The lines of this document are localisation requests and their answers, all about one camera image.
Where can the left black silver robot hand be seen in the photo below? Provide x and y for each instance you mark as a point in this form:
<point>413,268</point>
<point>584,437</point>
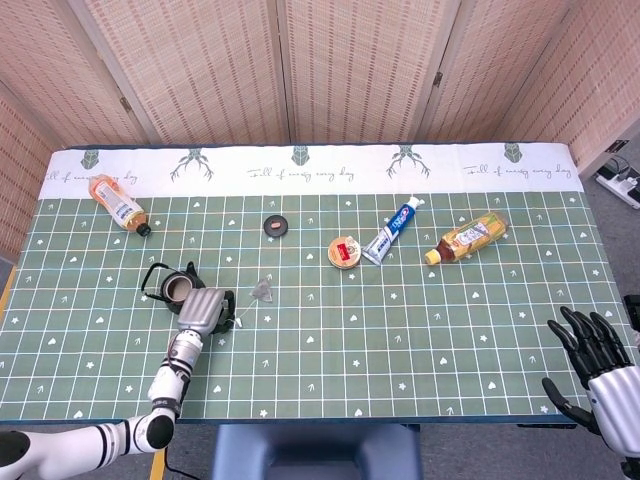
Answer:
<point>200,310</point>

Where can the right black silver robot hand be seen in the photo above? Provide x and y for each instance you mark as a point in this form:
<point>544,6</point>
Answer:
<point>612,400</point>

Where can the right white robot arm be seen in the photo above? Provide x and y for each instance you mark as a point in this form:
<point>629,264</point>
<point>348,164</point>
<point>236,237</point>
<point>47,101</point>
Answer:
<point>631,467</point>

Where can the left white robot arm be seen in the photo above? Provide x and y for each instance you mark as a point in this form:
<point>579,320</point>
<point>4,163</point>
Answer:
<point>170,380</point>

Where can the black teapot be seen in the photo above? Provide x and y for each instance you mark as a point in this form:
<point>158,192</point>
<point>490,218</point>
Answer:
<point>172,291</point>

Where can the black teapot lid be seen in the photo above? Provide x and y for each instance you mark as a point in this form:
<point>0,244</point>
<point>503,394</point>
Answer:
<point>276,225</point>

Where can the yellow drink bottle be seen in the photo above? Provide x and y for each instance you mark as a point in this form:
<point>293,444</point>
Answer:
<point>470,239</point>

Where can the black box device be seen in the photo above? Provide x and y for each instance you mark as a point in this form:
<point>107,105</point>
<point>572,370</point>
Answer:
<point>633,307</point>

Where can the green grid tablecloth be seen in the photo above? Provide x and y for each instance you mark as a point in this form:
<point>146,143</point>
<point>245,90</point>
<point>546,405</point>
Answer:
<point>320,350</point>

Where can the orange drink bottle black cap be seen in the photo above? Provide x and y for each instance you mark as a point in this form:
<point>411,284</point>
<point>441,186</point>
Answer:
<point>116,202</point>

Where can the round tin red label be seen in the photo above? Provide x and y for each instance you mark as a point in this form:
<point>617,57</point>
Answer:
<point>345,252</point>

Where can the blue padded seat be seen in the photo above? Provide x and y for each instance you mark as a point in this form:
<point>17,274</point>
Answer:
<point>315,452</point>

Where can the blue white toothpaste tube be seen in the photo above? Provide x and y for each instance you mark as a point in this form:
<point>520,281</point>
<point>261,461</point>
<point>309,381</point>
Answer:
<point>392,230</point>

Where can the white power strip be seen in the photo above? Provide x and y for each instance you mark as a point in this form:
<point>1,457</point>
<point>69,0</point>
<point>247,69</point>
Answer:
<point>622,189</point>

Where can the woven folding screen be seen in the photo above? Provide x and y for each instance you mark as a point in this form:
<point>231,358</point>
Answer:
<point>210,70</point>

